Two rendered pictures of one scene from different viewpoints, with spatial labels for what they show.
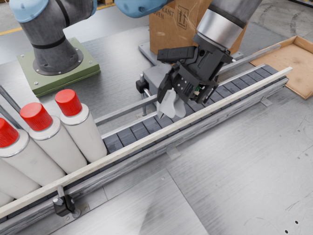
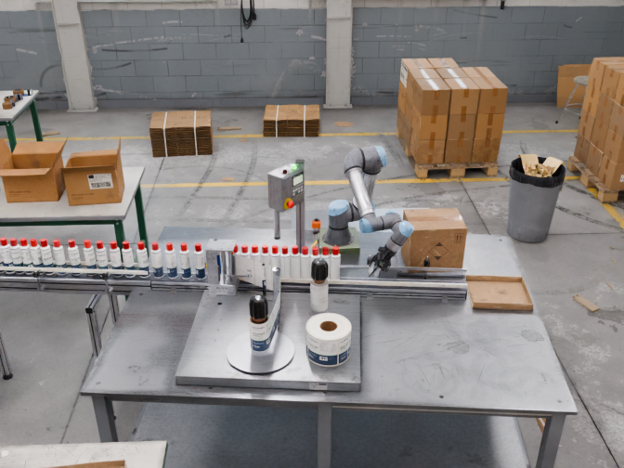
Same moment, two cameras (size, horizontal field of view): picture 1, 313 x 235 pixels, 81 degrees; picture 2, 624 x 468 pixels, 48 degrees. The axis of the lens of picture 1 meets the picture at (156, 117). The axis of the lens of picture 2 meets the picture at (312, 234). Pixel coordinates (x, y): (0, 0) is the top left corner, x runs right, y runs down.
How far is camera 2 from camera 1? 3.22 m
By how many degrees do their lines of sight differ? 33
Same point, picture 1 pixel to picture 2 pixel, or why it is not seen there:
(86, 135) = (335, 265)
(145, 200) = (344, 298)
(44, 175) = not seen: hidden behind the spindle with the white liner
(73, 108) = (335, 252)
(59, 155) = not seen: hidden behind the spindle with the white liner
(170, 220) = (349, 305)
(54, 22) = (345, 218)
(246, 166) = (399, 314)
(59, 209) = not seen: hidden behind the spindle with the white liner
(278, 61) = (487, 287)
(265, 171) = (406, 318)
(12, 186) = (305, 271)
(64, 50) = (344, 233)
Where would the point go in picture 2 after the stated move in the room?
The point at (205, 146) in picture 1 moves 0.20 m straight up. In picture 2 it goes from (387, 302) to (389, 268)
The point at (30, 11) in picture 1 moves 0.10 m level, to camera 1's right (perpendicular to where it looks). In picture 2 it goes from (336, 212) to (351, 216)
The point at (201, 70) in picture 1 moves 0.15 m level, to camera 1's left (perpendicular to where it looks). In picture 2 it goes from (383, 255) to (357, 247)
